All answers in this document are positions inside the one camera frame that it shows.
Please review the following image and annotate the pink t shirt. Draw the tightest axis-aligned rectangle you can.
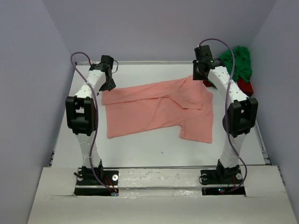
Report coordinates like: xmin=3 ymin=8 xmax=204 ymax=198
xmin=102 ymin=76 xmax=214 ymax=144

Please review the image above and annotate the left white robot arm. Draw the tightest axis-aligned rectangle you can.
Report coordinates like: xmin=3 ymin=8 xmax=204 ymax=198
xmin=65 ymin=52 xmax=116 ymax=188

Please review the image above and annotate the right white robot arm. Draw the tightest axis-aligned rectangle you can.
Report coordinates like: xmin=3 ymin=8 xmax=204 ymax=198
xmin=192 ymin=45 xmax=258 ymax=186

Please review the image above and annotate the green t shirt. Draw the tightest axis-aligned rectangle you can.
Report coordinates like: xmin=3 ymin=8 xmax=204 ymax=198
xmin=220 ymin=46 xmax=252 ymax=87

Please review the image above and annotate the red t shirt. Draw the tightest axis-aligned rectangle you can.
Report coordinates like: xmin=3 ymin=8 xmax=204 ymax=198
xmin=203 ymin=78 xmax=254 ymax=97

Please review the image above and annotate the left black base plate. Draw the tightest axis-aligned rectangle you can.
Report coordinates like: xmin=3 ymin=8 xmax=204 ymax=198
xmin=74 ymin=168 xmax=119 ymax=196

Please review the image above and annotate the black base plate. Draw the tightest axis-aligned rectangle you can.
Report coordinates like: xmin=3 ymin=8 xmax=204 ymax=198
xmin=74 ymin=168 xmax=119 ymax=196
xmin=199 ymin=169 xmax=246 ymax=196

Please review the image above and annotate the aluminium rail at right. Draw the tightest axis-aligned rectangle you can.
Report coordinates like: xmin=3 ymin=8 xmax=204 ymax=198
xmin=254 ymin=121 xmax=272 ymax=166

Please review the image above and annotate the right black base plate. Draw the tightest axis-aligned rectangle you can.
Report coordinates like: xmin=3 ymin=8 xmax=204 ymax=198
xmin=199 ymin=169 xmax=246 ymax=196

